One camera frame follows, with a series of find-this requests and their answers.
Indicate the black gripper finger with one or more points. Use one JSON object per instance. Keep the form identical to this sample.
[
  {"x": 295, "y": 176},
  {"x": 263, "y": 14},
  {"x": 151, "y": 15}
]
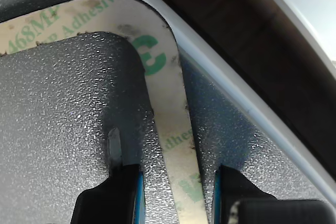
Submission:
[
  {"x": 236, "y": 190},
  {"x": 110, "y": 203}
]

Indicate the rectangular frame with adhesive liner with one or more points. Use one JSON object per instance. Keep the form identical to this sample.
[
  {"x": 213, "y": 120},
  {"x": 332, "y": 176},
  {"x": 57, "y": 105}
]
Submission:
[{"x": 157, "y": 37}]

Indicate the dark grey textured tray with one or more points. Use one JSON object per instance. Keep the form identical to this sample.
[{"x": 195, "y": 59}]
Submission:
[{"x": 65, "y": 103}]

